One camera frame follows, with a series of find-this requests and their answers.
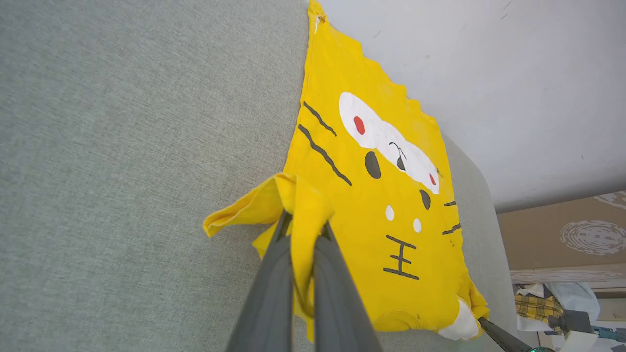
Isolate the dark grey device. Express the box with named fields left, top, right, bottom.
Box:
left=548, top=310, right=595, bottom=334

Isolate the light blue cloth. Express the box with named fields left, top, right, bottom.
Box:
left=545, top=283, right=601, bottom=323

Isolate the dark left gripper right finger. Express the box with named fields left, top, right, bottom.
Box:
left=313, top=222, right=384, bottom=352

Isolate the grey fabric sofa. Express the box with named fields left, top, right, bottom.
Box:
left=0, top=0, right=519, bottom=352

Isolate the brown cardboard box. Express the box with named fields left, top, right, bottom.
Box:
left=496, top=191, right=626, bottom=284

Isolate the teal tool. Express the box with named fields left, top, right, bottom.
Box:
left=593, top=327, right=626, bottom=343

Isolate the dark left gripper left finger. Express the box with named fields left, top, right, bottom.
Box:
left=226, top=210, right=294, bottom=352

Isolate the yellow plaid cloth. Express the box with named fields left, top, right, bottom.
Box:
left=514, top=293, right=564, bottom=319

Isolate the yellow tiger face garment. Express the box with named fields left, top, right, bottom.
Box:
left=203, top=0, right=491, bottom=343

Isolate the small white box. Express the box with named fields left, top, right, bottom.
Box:
left=558, top=330, right=598, bottom=352

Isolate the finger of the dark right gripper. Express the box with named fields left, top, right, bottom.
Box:
left=478, top=317, right=534, bottom=352

